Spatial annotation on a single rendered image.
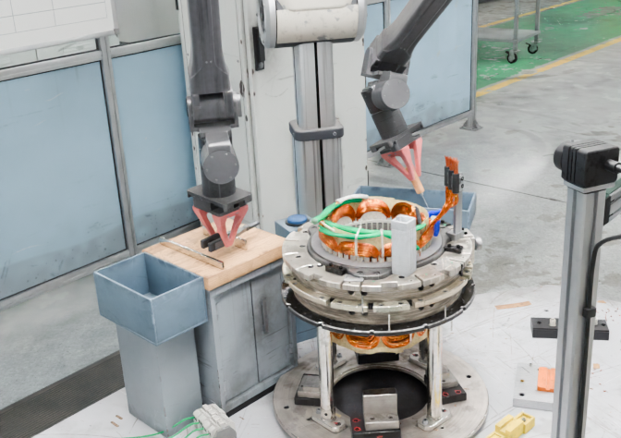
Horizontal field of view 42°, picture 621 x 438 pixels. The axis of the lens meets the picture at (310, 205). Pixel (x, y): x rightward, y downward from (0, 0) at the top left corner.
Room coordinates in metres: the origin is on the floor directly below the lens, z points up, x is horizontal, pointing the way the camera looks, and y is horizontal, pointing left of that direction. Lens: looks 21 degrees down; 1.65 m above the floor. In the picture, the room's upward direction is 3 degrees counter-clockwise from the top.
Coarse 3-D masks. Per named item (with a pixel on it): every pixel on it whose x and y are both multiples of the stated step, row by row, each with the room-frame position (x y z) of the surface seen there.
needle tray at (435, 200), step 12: (360, 192) 1.64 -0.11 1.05; (372, 192) 1.63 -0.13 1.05; (384, 192) 1.63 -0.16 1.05; (396, 192) 1.62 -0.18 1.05; (408, 192) 1.61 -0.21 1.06; (432, 192) 1.59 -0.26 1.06; (444, 192) 1.59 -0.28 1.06; (468, 192) 1.57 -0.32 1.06; (420, 204) 1.60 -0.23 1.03; (432, 204) 1.59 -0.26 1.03; (468, 204) 1.57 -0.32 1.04; (444, 216) 1.48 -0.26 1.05; (468, 216) 1.47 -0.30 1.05; (468, 228) 1.47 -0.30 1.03
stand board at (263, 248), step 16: (240, 224) 1.46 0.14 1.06; (176, 240) 1.40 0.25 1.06; (192, 240) 1.39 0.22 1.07; (256, 240) 1.38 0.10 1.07; (272, 240) 1.37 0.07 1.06; (160, 256) 1.33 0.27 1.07; (176, 256) 1.33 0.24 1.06; (224, 256) 1.31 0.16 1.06; (240, 256) 1.31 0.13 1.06; (256, 256) 1.31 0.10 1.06; (272, 256) 1.33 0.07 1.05; (192, 272) 1.26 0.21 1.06; (208, 272) 1.25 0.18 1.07; (224, 272) 1.25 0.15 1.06; (240, 272) 1.28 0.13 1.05; (208, 288) 1.23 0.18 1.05
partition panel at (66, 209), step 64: (128, 0) 3.65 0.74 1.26; (0, 64) 3.19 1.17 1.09; (128, 64) 3.62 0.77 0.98; (448, 64) 5.50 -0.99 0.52; (0, 128) 3.15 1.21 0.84; (64, 128) 3.35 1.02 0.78; (128, 128) 3.59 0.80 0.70; (0, 192) 3.12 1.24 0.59; (64, 192) 3.32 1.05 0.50; (0, 256) 3.08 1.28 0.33; (64, 256) 3.28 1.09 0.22
